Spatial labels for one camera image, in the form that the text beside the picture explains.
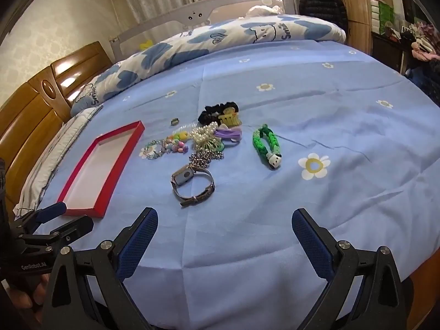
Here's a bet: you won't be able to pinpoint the blue heart print duvet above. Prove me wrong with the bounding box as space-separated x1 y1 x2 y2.
70 14 347 117

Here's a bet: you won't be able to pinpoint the yellow hair claw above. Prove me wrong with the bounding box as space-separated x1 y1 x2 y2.
219 108 242 128

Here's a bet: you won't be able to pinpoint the silver bead chain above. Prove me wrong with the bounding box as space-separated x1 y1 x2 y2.
188 149 225 170

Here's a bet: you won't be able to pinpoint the person's left hand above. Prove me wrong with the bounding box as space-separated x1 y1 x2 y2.
9 273 49 312

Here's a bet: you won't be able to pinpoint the pearl hair tie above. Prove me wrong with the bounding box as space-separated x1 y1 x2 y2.
190 123 219 142

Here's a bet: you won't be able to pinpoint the clear crystal bracelet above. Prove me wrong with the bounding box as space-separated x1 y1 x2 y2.
139 138 169 160

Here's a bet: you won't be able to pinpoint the stack of green boxes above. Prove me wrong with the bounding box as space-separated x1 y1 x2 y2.
371 0 395 35

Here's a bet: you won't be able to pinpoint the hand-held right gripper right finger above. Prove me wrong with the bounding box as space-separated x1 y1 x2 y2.
291 208 413 330

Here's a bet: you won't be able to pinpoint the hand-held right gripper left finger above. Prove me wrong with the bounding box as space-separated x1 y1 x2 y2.
41 207 159 330

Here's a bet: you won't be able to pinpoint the pile of clothes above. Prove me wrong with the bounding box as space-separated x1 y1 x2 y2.
378 21 440 62

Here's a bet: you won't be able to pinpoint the colourful beaded bracelet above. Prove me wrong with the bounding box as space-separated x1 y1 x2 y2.
161 134 189 155

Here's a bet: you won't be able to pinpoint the purple hair tie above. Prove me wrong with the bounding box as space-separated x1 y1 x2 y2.
214 125 243 142

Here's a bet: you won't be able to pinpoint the silver wristwatch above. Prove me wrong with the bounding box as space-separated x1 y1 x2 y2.
171 164 215 207

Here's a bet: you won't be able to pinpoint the wooden wardrobe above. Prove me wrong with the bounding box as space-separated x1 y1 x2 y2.
325 0 394 56

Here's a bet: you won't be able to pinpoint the green hair ties with bow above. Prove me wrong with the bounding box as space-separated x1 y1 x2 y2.
194 137 226 152

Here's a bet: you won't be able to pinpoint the black scrunchie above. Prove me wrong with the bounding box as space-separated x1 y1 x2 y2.
197 101 240 125

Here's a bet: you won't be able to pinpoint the wooden headboard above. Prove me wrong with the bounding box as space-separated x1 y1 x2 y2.
0 41 112 207

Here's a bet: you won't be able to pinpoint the red shallow tray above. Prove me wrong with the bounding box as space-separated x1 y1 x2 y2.
57 120 145 218

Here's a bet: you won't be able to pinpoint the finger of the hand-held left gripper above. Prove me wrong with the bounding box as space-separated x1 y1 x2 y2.
19 215 94 248
14 202 67 234

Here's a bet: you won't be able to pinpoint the green braided panda bracelet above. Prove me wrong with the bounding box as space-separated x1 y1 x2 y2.
252 124 283 170

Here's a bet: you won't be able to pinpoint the grey bed rail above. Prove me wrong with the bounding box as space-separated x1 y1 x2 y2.
110 0 296 54

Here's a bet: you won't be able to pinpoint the black puffer jacket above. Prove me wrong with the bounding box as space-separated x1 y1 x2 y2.
298 0 349 33

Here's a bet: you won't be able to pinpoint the white cloth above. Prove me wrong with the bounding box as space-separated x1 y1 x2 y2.
247 5 284 18

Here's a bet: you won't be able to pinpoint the striped grey pillow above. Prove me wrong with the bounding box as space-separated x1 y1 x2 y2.
14 106 104 214

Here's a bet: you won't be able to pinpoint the blue floral bedsheet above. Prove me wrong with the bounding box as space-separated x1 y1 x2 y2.
32 38 440 330

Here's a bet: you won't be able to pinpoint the clear comb with pompoms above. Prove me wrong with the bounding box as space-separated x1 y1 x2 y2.
172 121 200 140

